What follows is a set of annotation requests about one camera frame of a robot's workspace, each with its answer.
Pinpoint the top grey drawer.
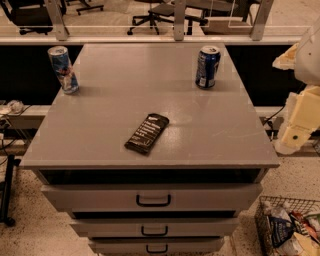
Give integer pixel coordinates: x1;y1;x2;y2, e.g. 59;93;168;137
41;183;262;212

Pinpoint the black office chair centre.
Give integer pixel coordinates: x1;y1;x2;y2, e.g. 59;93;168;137
127;0;208;41

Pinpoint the black stand with wheel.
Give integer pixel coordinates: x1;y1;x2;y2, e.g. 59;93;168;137
0;155;21;227

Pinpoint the bottom grey drawer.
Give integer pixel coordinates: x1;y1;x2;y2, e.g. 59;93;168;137
89;237;224;254

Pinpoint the black snack bar packet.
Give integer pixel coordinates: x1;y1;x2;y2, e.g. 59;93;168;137
124;113;169;155

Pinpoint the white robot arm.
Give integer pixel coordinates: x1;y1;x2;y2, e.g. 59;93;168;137
272;18;320;155

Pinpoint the dark blue pepsi can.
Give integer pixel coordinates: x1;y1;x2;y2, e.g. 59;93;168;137
195;45;221;89

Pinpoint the black office chair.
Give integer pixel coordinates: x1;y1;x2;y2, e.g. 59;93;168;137
0;0;53;35
127;0;208;41

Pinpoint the grey drawer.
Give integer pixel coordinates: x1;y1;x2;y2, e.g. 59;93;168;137
71;218;239;238
89;237;224;254
41;183;262;212

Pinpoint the light blue energy drink can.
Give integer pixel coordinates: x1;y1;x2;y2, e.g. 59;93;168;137
48;46;79;94

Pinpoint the wire mesh basket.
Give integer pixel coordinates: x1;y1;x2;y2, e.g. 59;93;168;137
255;196;320;256

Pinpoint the grey drawer cabinet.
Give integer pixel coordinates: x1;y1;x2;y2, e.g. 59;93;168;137
22;43;278;256

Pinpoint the dark blue snack bag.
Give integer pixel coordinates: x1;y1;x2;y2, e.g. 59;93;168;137
269;217;294;248

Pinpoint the black office chair left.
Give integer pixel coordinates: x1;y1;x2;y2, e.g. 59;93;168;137
0;0;53;35

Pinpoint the middle grey drawer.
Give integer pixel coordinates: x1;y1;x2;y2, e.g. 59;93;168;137
71;218;239;238

